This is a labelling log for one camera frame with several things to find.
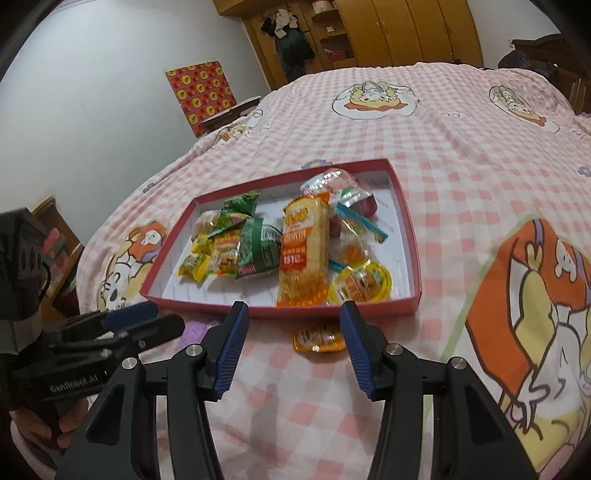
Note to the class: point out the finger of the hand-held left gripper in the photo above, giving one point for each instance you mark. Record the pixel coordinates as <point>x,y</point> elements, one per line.
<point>157,327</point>
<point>129,315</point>

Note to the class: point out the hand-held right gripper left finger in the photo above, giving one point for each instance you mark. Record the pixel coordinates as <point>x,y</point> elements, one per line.
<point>231,350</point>

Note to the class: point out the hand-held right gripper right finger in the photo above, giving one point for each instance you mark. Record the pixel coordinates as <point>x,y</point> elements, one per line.
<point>358,350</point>

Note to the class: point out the orange jelly cup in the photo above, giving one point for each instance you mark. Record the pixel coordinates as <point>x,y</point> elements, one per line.
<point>318,337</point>

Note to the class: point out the yellow jelly cup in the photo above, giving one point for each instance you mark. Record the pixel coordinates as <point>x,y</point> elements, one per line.
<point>362,284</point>

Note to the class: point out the green yellow snack packet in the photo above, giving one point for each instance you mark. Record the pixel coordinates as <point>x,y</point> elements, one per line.
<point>196,266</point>

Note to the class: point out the small yellow snack packet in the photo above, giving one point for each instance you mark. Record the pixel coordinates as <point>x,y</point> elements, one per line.
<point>202,243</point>

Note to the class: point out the blue triangular snack packet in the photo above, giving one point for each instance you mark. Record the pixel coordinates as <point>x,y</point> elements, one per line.
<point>353,251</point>

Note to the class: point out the red cardboard box tray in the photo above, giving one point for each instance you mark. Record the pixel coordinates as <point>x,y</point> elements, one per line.
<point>399,258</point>

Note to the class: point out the dark green snack packet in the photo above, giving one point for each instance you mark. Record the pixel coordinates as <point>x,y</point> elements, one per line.
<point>258,247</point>

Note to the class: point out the orange bread packet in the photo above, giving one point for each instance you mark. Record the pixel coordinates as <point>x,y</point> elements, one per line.
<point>304,249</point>

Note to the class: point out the bright green snack packet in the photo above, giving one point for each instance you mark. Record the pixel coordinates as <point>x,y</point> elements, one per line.
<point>240,203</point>

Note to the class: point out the person's left hand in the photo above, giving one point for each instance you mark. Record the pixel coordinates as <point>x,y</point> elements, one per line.
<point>37,424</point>

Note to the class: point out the purple plastic box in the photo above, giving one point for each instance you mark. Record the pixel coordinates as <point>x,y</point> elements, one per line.
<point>195,330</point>

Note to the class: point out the wooden side cabinet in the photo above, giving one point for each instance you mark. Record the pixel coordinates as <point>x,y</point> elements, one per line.
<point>60,249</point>

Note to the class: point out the yellow burger candy packet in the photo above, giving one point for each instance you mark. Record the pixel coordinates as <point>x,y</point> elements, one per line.
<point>226,254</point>

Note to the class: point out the clear pastry packet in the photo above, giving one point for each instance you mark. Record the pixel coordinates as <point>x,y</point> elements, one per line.
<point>205,224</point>

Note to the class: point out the pink drink pouch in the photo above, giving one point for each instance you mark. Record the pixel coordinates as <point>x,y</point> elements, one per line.
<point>332,184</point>

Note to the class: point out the pink checkered blanket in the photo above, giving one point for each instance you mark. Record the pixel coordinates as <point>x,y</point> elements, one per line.
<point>461,161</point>

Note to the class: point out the red patterned board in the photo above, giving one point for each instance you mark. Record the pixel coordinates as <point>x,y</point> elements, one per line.
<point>203,97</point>

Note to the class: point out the hanging dark clothes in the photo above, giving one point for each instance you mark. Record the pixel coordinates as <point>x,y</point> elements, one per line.
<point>288,46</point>

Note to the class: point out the wooden wardrobe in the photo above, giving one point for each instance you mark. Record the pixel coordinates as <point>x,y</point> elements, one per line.
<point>406,32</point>

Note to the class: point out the dark cloth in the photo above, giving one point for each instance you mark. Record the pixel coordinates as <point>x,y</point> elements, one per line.
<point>521,62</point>

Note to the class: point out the dark wooden headboard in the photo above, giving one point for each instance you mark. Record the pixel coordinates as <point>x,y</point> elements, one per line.
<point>572,64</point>

